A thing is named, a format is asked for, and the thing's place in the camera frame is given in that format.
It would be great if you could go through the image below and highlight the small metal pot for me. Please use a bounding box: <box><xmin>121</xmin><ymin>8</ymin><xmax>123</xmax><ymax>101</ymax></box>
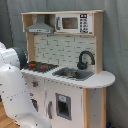
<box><xmin>61</xmin><ymin>70</ymin><xmax>78</xmax><ymax>77</ymax></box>

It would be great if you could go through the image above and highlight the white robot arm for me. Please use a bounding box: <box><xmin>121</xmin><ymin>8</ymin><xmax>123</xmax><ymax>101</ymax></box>
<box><xmin>0</xmin><ymin>42</ymin><xmax>52</xmax><ymax>128</ymax></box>

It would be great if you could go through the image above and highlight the wooden toy kitchen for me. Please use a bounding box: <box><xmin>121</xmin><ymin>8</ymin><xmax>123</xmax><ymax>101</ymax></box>
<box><xmin>22</xmin><ymin>10</ymin><xmax>115</xmax><ymax>128</ymax></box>

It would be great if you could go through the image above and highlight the grey toy sink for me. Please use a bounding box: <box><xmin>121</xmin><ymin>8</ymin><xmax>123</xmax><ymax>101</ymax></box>
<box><xmin>52</xmin><ymin>67</ymin><xmax>93</xmax><ymax>81</ymax></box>

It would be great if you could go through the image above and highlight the black toy faucet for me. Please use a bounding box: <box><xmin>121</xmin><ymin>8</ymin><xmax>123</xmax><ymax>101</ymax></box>
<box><xmin>77</xmin><ymin>50</ymin><xmax>95</xmax><ymax>70</ymax></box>

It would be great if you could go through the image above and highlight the black toy stovetop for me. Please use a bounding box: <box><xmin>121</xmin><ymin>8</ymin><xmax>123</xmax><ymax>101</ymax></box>
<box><xmin>26</xmin><ymin>61</ymin><xmax>57</xmax><ymax>73</ymax></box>

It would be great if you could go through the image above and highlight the red right stove knob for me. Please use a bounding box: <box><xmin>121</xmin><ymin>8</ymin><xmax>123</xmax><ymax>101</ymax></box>
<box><xmin>32</xmin><ymin>81</ymin><xmax>39</xmax><ymax>87</ymax></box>

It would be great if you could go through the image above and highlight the toy fridge dispenser door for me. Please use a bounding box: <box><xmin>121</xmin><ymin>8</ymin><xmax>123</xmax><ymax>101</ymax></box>
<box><xmin>44</xmin><ymin>88</ymin><xmax>84</xmax><ymax>128</ymax></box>

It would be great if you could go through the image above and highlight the toy microwave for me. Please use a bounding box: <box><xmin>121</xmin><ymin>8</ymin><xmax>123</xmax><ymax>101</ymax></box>
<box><xmin>56</xmin><ymin>14</ymin><xmax>93</xmax><ymax>34</ymax></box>

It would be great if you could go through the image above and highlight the grey range hood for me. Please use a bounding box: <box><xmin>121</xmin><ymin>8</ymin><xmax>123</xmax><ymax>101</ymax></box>
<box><xmin>26</xmin><ymin>15</ymin><xmax>54</xmax><ymax>34</ymax></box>

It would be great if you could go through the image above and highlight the toy oven door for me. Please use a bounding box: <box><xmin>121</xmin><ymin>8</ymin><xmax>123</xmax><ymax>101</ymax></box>
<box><xmin>31</xmin><ymin>98</ymin><xmax>39</xmax><ymax>112</ymax></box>

